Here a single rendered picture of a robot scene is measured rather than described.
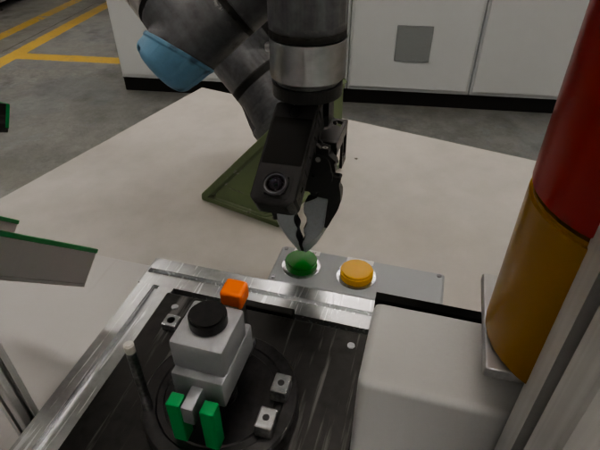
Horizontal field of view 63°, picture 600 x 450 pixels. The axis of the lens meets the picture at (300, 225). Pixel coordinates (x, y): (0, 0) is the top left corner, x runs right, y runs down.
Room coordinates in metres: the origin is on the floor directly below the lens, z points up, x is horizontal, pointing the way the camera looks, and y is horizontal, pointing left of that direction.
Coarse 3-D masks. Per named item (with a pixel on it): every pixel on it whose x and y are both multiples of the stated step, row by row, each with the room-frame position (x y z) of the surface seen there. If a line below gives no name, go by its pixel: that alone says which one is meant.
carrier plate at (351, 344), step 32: (160, 320) 0.36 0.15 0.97; (256, 320) 0.36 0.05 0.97; (288, 320) 0.36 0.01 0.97; (160, 352) 0.32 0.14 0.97; (288, 352) 0.32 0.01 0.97; (320, 352) 0.32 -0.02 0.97; (352, 352) 0.32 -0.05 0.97; (128, 384) 0.28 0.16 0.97; (320, 384) 0.28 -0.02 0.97; (352, 384) 0.28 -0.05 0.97; (96, 416) 0.25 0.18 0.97; (128, 416) 0.25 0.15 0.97; (320, 416) 0.25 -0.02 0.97; (352, 416) 0.25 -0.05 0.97; (64, 448) 0.22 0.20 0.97; (96, 448) 0.22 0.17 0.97; (128, 448) 0.22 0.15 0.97; (288, 448) 0.22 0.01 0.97; (320, 448) 0.22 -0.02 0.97
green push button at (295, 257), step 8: (288, 256) 0.47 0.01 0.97; (296, 256) 0.47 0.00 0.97; (304, 256) 0.47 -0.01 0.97; (312, 256) 0.47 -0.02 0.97; (288, 264) 0.45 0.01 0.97; (296, 264) 0.45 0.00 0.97; (304, 264) 0.45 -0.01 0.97; (312, 264) 0.45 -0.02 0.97; (296, 272) 0.44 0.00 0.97; (304, 272) 0.44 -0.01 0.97
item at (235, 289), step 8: (232, 280) 0.31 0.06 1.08; (240, 280) 0.31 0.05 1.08; (224, 288) 0.30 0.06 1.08; (232, 288) 0.30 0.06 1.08; (240, 288) 0.30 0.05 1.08; (224, 296) 0.30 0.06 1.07; (232, 296) 0.30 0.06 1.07; (240, 296) 0.30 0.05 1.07; (224, 304) 0.30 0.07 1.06; (232, 304) 0.30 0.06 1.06; (240, 304) 0.30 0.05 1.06
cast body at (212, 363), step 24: (192, 312) 0.26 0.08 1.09; (216, 312) 0.26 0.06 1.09; (240, 312) 0.27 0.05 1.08; (192, 336) 0.24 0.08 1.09; (216, 336) 0.24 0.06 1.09; (240, 336) 0.26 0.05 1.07; (192, 360) 0.23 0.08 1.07; (216, 360) 0.23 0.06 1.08; (240, 360) 0.26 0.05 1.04; (192, 384) 0.23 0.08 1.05; (216, 384) 0.22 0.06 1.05; (192, 408) 0.21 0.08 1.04
